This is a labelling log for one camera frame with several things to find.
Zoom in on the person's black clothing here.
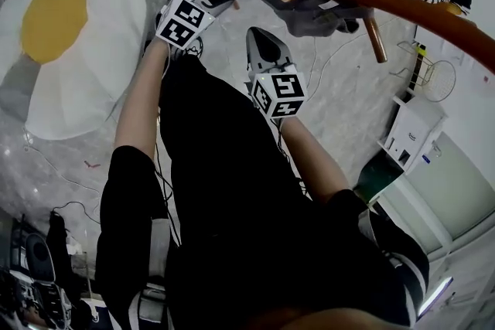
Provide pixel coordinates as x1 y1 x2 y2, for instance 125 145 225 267
94 56 431 330

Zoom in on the person's right forearm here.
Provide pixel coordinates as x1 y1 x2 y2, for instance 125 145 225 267
278 115 352 206

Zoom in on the round wire chair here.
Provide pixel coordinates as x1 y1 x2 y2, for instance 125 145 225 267
398 40 458 104

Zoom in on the dark green container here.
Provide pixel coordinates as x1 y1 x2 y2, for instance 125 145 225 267
354 153 405 206

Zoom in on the white vanity cabinet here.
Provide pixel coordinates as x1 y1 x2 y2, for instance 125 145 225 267
377 94 449 175

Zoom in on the pile of black equipment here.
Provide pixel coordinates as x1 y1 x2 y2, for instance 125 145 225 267
0 212 97 330

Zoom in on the grey garment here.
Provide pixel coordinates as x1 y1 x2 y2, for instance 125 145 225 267
270 0 374 38

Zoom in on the person's left forearm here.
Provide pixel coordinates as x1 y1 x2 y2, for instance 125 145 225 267
113 37 173 163

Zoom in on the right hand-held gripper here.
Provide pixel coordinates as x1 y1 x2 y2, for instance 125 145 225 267
244 27 309 120

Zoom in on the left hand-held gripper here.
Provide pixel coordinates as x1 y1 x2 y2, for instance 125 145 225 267
155 0 235 51

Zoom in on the egg-shaped white yellow rug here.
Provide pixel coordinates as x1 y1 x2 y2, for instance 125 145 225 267
0 0 148 141

